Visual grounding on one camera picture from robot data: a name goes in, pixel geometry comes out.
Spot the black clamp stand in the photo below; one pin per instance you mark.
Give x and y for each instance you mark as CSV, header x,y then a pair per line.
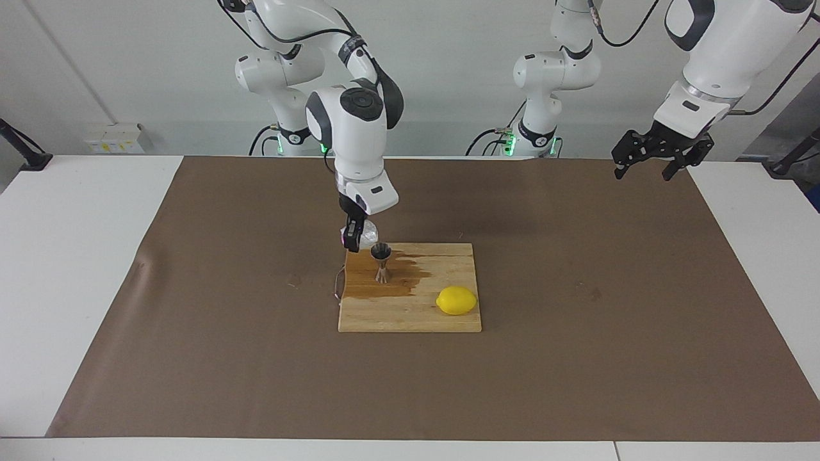
x,y
32,160
785,168

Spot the yellow lemon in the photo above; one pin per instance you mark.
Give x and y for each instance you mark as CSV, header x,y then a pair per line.
x,y
457,301

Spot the white wall outlet box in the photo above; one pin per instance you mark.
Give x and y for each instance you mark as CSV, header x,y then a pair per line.
x,y
115,137

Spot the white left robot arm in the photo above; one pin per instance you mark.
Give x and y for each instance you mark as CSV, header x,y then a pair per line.
x,y
730,38

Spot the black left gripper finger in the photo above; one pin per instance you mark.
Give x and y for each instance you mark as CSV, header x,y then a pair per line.
x,y
628,150
688,163

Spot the wooden cutting board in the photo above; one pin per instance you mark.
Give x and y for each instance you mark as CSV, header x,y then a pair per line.
x,y
410,314

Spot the blue plastic object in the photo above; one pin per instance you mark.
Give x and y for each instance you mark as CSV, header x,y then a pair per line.
x,y
815,200

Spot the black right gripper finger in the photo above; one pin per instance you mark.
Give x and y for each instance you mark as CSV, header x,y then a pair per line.
x,y
352,234

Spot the brown paper table mat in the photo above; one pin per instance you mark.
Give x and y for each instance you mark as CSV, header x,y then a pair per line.
x,y
410,384

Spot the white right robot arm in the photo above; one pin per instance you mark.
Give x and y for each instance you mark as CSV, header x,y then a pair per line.
x,y
359,141

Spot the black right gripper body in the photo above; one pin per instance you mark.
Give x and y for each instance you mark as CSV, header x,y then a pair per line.
x,y
349,208

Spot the small clear plastic cup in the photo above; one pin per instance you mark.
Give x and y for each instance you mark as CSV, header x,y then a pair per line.
x,y
370,230

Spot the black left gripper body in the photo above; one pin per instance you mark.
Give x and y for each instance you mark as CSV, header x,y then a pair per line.
x,y
669,144

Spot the steel double jigger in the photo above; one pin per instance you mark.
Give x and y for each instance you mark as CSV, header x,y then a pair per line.
x,y
382,275

